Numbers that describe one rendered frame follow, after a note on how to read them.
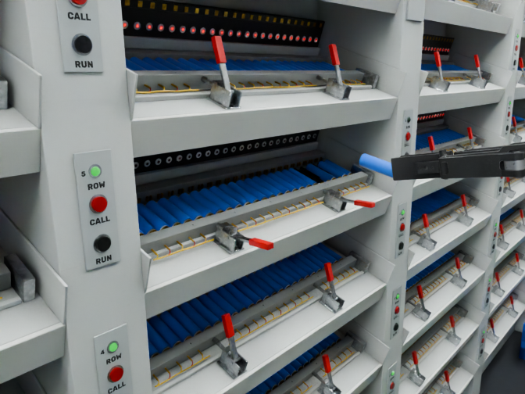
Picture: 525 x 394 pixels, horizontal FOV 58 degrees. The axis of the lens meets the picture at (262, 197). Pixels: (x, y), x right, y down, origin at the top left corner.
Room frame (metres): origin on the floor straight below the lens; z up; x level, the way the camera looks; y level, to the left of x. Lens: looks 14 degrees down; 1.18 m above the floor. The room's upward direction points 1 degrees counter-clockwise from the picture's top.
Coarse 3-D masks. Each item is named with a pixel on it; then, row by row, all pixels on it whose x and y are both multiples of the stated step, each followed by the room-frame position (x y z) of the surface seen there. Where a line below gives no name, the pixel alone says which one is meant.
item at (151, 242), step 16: (352, 176) 0.94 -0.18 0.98; (288, 192) 0.80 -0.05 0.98; (304, 192) 0.81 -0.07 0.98; (320, 192) 0.84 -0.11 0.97; (240, 208) 0.71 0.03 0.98; (256, 208) 0.72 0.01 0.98; (272, 208) 0.75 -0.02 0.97; (304, 208) 0.79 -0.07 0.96; (192, 224) 0.63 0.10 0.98; (208, 224) 0.64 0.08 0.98; (256, 224) 0.70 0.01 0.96; (144, 240) 0.57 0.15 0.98; (160, 240) 0.58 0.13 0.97; (176, 240) 0.60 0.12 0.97; (192, 240) 0.61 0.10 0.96
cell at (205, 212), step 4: (180, 196) 0.72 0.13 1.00; (184, 196) 0.71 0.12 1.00; (188, 196) 0.71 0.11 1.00; (184, 200) 0.71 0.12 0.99; (188, 200) 0.71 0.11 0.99; (192, 200) 0.70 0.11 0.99; (196, 200) 0.71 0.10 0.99; (188, 204) 0.70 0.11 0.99; (192, 204) 0.70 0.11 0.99; (196, 204) 0.70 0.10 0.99; (200, 204) 0.70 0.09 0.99; (196, 208) 0.69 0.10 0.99; (200, 208) 0.69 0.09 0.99; (204, 208) 0.69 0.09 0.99; (200, 212) 0.68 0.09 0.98; (204, 212) 0.68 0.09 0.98; (208, 212) 0.68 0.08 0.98; (204, 216) 0.68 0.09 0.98
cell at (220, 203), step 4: (204, 188) 0.75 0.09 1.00; (200, 192) 0.75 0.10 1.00; (204, 192) 0.74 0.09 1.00; (208, 192) 0.74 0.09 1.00; (208, 196) 0.73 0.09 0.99; (212, 196) 0.73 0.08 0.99; (216, 196) 0.73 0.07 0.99; (212, 200) 0.73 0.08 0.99; (216, 200) 0.72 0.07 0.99; (220, 200) 0.72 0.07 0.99; (216, 204) 0.72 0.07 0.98; (220, 204) 0.72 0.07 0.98; (224, 204) 0.72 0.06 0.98; (228, 204) 0.72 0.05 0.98; (224, 208) 0.71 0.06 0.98; (228, 208) 0.71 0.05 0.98
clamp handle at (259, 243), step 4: (236, 228) 0.63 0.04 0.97; (232, 232) 0.63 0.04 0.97; (236, 232) 0.63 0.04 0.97; (232, 236) 0.63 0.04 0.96; (236, 236) 0.63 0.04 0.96; (240, 236) 0.63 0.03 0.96; (244, 236) 0.62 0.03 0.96; (240, 240) 0.62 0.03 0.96; (244, 240) 0.61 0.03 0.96; (248, 240) 0.60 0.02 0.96; (252, 240) 0.60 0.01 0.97; (256, 240) 0.60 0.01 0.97; (260, 240) 0.60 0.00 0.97; (264, 240) 0.60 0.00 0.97; (252, 244) 0.60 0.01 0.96; (256, 244) 0.60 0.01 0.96; (260, 244) 0.59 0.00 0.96; (264, 244) 0.59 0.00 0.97; (268, 244) 0.58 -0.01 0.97; (272, 244) 0.59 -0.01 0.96; (260, 248) 0.59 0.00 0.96; (264, 248) 0.59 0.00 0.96; (268, 248) 0.58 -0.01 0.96; (272, 248) 0.59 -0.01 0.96
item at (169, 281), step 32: (224, 160) 0.83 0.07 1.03; (256, 160) 0.90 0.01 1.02; (352, 160) 1.02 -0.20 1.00; (352, 192) 0.92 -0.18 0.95; (384, 192) 0.96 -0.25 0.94; (288, 224) 0.74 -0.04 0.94; (320, 224) 0.77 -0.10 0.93; (352, 224) 0.86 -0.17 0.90; (160, 256) 0.58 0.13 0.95; (192, 256) 0.60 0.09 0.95; (224, 256) 0.61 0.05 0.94; (256, 256) 0.65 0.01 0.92; (160, 288) 0.52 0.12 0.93; (192, 288) 0.57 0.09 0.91
